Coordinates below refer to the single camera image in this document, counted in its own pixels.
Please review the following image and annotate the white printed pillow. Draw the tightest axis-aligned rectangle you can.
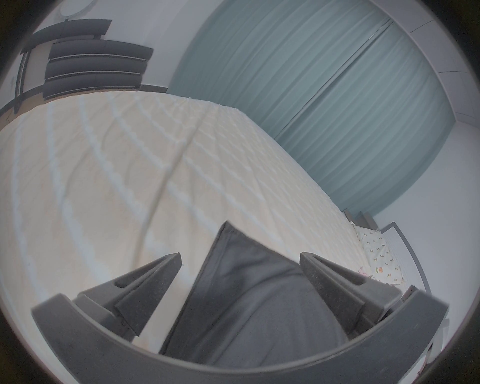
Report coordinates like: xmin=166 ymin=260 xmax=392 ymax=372
xmin=354 ymin=225 xmax=404 ymax=286

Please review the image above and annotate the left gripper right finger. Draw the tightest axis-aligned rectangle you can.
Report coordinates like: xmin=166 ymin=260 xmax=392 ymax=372
xmin=300 ymin=252 xmax=403 ymax=340

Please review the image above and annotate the black chest of drawers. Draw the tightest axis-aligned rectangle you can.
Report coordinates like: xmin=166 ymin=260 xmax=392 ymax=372
xmin=20 ymin=19 xmax=154 ymax=101

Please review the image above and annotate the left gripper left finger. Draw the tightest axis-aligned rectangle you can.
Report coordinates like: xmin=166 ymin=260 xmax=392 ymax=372
xmin=77 ymin=252 xmax=182 ymax=336

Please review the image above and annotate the blue-green curtain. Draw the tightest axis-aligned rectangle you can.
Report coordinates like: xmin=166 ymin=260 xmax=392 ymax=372
xmin=274 ymin=20 xmax=457 ymax=217
xmin=167 ymin=0 xmax=392 ymax=140

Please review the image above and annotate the grey bedside table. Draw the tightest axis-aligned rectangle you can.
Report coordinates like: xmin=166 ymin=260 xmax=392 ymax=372
xmin=343 ymin=210 xmax=379 ymax=229

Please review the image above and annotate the black T-shirt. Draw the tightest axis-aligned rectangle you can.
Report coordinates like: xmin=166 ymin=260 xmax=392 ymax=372
xmin=159 ymin=221 xmax=351 ymax=368

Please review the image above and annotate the bed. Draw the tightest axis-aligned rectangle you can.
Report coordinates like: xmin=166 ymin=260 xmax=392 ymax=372
xmin=0 ymin=92 xmax=431 ymax=357

